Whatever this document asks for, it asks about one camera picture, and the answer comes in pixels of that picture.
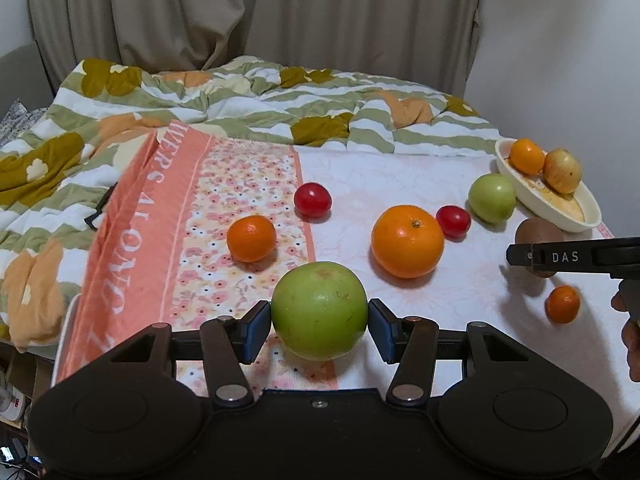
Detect brown kiwi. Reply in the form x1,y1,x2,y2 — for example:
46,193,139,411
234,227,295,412
515,217,566,279

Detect large red tomato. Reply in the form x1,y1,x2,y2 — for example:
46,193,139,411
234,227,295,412
293,182,333,219

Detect grey patterned cloth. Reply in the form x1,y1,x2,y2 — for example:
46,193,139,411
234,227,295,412
0,99,51,148

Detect medium mandarin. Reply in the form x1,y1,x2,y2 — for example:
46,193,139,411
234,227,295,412
226,215,278,264

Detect small red tomato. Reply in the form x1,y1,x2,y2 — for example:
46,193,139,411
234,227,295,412
435,205,472,239

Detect person's right hand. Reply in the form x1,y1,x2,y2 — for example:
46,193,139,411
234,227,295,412
611,290,640,383

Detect white appliance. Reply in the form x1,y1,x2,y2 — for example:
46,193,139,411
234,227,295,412
0,385,28,423

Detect black eyeglasses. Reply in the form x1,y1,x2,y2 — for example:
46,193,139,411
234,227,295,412
84,187,113,232

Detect small mandarin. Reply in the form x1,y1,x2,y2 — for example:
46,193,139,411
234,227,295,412
545,285,581,325

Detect floral striped blanket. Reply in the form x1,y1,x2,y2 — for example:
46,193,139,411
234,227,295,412
0,55,503,356

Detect round orange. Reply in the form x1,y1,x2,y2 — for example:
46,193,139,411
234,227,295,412
509,138,546,176

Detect pink floral towel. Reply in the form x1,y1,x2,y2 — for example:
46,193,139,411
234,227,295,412
52,122,640,441

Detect beige curtain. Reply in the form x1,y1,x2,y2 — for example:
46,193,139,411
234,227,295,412
25,0,488,98

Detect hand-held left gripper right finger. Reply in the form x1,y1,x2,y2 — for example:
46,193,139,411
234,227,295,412
367,298,533,407

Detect white oval bowl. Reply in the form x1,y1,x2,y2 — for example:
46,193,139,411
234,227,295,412
494,138,602,234

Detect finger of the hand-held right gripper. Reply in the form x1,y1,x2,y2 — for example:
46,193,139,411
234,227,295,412
506,236,640,281

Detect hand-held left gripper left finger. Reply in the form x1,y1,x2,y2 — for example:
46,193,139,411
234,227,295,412
107,301,273,408

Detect small green apple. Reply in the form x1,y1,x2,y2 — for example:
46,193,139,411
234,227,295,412
467,173,517,224

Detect large orange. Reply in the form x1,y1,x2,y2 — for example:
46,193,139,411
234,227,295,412
370,204,446,280

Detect large green apple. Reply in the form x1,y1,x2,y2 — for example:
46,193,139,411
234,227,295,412
270,261,369,362

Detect yellow-brown round fruit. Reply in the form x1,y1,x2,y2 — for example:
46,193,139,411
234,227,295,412
543,148,583,195

